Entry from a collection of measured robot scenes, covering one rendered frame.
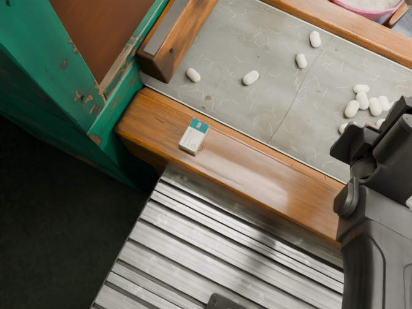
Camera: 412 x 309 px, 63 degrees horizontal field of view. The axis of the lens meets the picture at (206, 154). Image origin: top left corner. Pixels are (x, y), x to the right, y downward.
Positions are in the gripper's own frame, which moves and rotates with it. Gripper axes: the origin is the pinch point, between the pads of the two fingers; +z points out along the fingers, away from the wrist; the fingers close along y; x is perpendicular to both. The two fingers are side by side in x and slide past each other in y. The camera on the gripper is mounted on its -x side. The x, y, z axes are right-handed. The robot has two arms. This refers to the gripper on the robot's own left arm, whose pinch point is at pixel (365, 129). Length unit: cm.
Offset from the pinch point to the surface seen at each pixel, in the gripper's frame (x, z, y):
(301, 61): -2.5, 12.5, 15.1
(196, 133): 11.4, -8.6, 26.8
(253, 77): 2.7, 6.0, 22.5
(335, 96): 0.8, 11.3, 5.6
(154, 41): -0.3, -6.4, 39.8
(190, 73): 6.1, 2.1, 34.1
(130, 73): 6.1, -8.9, 41.8
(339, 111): 2.6, 9.1, 3.5
